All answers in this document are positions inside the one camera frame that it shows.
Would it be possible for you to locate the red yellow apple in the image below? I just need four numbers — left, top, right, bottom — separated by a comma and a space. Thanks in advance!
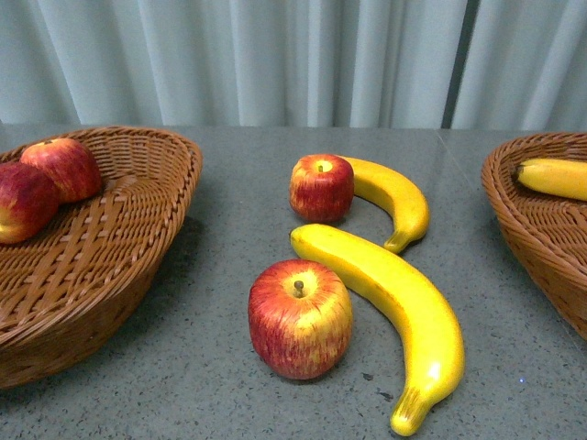
289, 154, 354, 224
248, 258, 354, 380

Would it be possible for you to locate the large near yellow banana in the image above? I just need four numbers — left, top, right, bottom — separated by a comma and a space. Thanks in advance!
290, 224, 465, 436

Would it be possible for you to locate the red apple back in basket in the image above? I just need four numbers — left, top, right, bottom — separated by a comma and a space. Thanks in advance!
20, 137, 103, 204

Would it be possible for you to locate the red apple in basket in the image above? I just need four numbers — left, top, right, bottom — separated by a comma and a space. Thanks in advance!
20, 137, 103, 204
1, 161, 59, 245

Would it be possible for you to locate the small far yellow banana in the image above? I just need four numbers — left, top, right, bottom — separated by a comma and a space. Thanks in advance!
342, 156, 430, 254

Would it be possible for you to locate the brown wicker basket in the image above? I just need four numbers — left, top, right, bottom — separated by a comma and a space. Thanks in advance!
481, 132, 586, 337
1, 126, 203, 389

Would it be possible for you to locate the left brown wicker basket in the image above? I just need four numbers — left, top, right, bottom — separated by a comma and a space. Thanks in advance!
1, 126, 203, 389

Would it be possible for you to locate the red apple front in basket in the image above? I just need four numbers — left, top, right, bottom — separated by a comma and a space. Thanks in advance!
1, 161, 59, 245

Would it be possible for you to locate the yellow banana in right basket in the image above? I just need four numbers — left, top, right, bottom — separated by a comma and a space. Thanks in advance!
515, 158, 587, 202

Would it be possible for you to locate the right brown wicker basket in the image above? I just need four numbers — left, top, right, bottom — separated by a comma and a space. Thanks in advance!
481, 132, 586, 337

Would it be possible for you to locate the grey pleated curtain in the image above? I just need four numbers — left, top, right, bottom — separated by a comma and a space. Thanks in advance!
1, 1, 586, 130

